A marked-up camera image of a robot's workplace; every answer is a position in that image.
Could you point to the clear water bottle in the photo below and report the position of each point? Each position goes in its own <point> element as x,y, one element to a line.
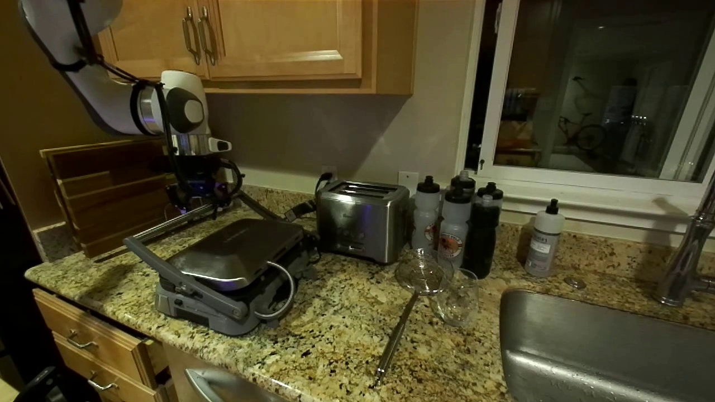
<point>425,213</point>

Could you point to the stainless steel toaster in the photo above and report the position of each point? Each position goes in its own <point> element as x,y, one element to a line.
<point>361,219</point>

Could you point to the clear glass bowl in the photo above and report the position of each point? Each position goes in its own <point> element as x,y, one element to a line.
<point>421,270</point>

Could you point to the clear glass cup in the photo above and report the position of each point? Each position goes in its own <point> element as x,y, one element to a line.
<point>456,302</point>

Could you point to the wooden lower cabinets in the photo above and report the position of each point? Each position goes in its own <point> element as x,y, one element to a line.
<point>128,366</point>

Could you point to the silver black sandwich maker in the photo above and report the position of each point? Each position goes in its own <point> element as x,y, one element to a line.
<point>231,279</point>

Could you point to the kitchen window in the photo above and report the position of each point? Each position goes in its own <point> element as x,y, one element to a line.
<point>600,104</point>

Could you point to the wooden upper cabinet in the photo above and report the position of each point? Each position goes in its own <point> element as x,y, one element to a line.
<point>269,45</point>

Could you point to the chrome kitchen faucet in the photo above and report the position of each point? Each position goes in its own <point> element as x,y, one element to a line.
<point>683,277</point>

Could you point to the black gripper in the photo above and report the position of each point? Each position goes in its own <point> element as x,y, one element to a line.
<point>202,172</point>

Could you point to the wooden cutting board rack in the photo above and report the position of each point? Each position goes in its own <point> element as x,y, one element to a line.
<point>110,191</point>

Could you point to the white bottle purple label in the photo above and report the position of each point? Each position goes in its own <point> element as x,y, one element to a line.
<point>547,230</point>

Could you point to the stainless steel sink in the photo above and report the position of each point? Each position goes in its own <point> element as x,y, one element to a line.
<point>558,349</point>

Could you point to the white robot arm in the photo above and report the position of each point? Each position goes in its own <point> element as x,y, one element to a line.
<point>170,105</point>

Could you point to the black water bottle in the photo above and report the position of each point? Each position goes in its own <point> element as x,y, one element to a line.
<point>484,224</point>

